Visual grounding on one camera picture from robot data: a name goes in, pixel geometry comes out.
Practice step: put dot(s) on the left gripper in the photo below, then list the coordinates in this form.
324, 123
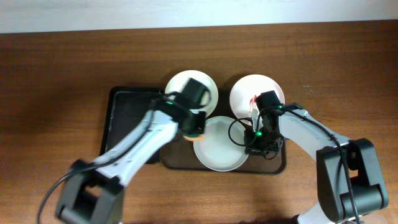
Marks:
195, 125

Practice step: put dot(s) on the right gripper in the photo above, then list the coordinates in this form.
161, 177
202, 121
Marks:
261, 147

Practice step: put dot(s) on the green orange sponge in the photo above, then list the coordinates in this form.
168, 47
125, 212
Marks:
193, 137

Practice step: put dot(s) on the pale green plate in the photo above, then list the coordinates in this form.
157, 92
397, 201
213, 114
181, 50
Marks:
216, 151

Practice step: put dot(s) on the cream plate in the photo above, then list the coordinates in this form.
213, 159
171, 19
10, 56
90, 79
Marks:
178, 82

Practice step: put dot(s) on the pinkish white plate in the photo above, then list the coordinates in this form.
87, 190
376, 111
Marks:
245, 91

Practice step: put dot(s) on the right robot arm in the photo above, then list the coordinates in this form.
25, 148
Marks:
350, 183

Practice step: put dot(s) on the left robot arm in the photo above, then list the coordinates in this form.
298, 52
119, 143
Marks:
94, 192

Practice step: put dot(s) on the large brown tray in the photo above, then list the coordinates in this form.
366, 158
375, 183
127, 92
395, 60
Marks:
180, 155

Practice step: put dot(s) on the small black tray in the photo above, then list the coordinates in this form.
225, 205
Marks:
126, 108

